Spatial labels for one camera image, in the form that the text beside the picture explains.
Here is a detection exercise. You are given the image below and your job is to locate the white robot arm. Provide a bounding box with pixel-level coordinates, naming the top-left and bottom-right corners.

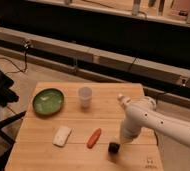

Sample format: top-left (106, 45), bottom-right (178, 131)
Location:
top-left (118, 94), bottom-right (190, 147)

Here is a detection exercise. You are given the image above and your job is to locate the clear plastic cup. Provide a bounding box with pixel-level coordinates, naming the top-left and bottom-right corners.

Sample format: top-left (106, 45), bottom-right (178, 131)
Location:
top-left (78, 87), bottom-right (92, 108)

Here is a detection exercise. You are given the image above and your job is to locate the white tube bottle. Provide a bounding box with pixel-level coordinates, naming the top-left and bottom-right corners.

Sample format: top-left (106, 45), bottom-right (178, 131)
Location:
top-left (118, 94), bottom-right (131, 109)

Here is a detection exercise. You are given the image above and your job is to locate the green round plate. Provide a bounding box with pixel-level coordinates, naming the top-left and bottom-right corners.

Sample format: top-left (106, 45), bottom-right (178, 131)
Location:
top-left (32, 88), bottom-right (64, 116)

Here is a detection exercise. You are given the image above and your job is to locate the orange carrot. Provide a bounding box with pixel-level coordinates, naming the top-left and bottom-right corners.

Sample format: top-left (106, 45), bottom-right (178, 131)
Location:
top-left (87, 128), bottom-right (102, 149)

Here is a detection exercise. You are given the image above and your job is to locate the white cloth sponge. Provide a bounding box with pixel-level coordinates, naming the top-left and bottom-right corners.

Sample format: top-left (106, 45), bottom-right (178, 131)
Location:
top-left (53, 126), bottom-right (72, 147)

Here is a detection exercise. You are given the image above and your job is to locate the black floor cable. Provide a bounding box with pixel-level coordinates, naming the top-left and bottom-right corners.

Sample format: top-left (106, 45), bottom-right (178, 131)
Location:
top-left (0, 39), bottom-right (32, 75)

